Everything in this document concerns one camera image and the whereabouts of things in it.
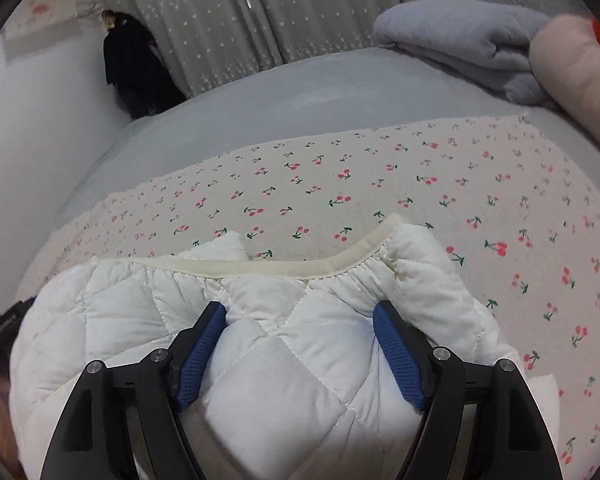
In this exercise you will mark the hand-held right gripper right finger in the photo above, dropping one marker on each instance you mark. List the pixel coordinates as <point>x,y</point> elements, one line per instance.
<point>400,355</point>

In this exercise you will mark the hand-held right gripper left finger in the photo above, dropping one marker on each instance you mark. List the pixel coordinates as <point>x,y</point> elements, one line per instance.
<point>200,355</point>

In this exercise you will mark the white puffer jacket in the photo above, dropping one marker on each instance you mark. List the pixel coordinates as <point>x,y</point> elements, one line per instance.
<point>290,340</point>

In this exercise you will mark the cherry print cloth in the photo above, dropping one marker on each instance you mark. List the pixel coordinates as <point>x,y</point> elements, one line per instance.
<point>380,175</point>

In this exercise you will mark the grey bed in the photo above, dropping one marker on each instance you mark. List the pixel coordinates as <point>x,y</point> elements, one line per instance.
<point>255,105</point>

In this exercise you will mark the black hanging garment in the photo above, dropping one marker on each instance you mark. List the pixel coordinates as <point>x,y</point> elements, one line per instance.
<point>130,60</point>

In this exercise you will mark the grey folded blanket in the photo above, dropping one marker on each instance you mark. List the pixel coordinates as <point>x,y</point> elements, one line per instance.
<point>455,35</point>

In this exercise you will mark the grey star print curtain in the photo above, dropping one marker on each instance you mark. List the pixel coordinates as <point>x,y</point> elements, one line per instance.
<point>205,20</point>

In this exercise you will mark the pink plush pillow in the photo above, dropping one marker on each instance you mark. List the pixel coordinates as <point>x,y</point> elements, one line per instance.
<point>570,60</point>

